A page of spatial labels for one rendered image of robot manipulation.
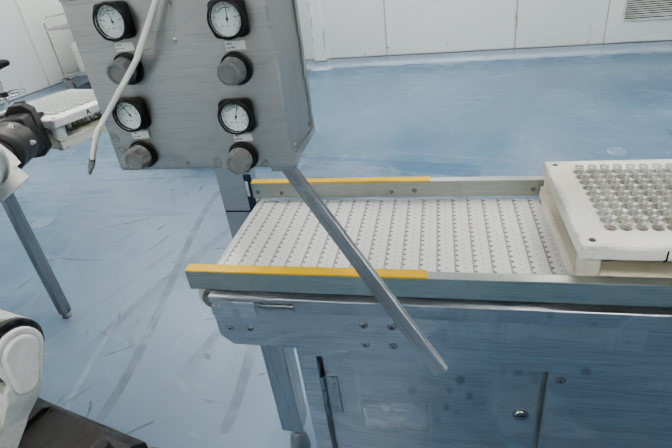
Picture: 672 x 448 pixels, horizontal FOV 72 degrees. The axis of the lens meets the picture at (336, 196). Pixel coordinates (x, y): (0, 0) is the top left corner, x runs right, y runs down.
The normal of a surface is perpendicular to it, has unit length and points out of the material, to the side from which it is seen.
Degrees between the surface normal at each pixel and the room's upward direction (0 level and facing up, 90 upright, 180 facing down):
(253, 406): 0
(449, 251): 0
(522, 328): 90
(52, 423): 0
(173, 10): 90
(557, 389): 90
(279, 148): 90
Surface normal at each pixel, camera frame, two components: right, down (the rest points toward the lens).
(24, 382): 0.91, 0.10
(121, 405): -0.11, -0.88
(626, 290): -0.19, 0.48
